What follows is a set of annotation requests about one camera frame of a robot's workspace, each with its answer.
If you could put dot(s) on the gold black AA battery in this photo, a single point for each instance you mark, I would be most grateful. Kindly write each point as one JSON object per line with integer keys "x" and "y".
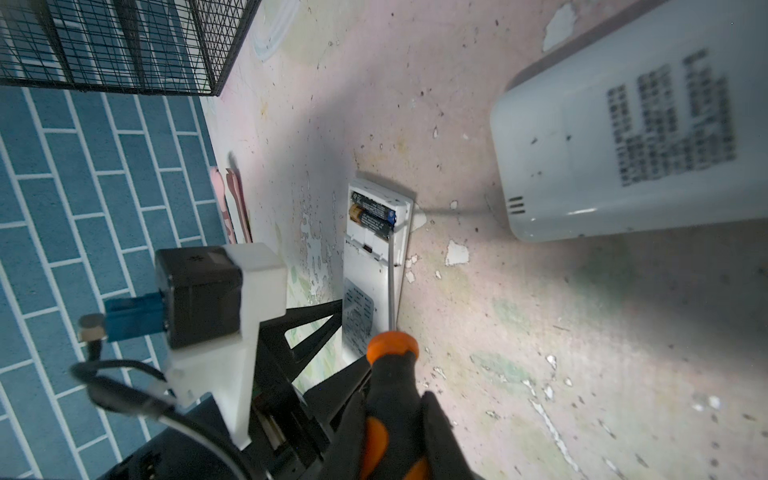
{"x": 380, "y": 227}

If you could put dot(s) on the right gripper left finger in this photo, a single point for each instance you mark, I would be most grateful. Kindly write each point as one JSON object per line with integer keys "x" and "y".
{"x": 344, "y": 458}

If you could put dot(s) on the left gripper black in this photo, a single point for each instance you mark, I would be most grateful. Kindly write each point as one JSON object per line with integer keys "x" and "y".
{"x": 240, "y": 438}

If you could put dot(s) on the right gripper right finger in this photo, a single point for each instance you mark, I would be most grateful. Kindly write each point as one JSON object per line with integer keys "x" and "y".
{"x": 445, "y": 458}

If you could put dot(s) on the white remote control with screen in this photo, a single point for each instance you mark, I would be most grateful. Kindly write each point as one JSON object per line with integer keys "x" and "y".
{"x": 373, "y": 271}

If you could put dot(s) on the orange black screwdriver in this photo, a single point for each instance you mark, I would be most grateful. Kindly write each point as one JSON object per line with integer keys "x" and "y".
{"x": 394, "y": 444}

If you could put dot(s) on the blue black AA battery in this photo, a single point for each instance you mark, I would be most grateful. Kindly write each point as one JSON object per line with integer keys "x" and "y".
{"x": 375, "y": 208}

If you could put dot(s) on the black wire file rack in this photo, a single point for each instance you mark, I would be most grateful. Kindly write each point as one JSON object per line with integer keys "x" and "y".
{"x": 181, "y": 48}

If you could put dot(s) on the pink object on table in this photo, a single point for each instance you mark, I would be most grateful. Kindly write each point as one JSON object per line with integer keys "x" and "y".
{"x": 231, "y": 204}

